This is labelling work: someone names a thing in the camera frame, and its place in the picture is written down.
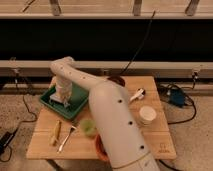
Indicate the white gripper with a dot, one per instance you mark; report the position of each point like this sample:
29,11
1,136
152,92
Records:
63,89

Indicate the light blue towel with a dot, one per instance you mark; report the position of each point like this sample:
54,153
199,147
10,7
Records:
56,99

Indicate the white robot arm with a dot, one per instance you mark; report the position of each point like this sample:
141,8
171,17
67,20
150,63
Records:
109,105

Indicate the green plastic tray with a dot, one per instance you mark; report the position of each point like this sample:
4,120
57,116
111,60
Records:
77,101

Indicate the silver fork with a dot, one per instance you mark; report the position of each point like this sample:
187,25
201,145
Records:
73,128

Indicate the green cup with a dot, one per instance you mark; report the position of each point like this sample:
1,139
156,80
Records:
88,127

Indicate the wooden table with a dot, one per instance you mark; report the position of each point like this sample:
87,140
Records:
78,146

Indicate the dark brown bowl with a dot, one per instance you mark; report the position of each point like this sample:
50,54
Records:
117,79

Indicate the orange bowl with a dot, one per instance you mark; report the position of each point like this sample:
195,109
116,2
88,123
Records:
100,151

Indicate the black power adapter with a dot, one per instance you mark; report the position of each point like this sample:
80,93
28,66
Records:
5,140

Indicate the white cup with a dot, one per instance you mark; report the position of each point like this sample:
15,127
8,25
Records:
147,114

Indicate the blue power box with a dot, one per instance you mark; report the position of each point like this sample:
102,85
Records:
177,98

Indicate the white handled brush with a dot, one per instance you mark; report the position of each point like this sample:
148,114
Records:
138,95

